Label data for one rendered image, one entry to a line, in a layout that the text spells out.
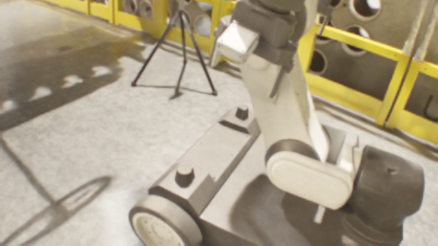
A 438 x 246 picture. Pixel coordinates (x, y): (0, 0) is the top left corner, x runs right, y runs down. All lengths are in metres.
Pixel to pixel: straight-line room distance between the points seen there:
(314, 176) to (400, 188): 0.20
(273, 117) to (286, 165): 0.11
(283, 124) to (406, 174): 0.31
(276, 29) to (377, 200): 0.48
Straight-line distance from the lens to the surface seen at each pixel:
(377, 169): 0.73
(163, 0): 2.19
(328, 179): 0.69
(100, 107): 1.46
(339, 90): 1.66
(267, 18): 0.42
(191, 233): 0.72
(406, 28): 2.36
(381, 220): 0.79
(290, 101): 0.67
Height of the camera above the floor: 0.75
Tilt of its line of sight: 31 degrees down
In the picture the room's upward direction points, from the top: 7 degrees clockwise
